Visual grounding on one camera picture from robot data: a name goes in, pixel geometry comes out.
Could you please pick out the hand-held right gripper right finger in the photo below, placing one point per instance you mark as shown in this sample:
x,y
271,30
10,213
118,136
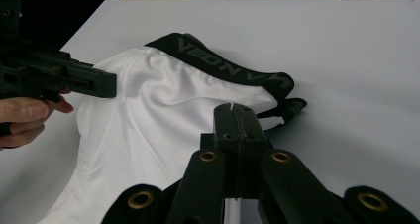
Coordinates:
x,y
252,134

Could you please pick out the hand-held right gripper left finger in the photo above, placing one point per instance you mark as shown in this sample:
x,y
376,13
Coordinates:
x,y
226,134

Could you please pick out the white shorts with black waistband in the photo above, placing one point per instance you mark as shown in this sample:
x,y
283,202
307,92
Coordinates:
x,y
158,118

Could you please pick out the white board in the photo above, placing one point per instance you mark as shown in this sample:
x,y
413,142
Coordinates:
x,y
330,52

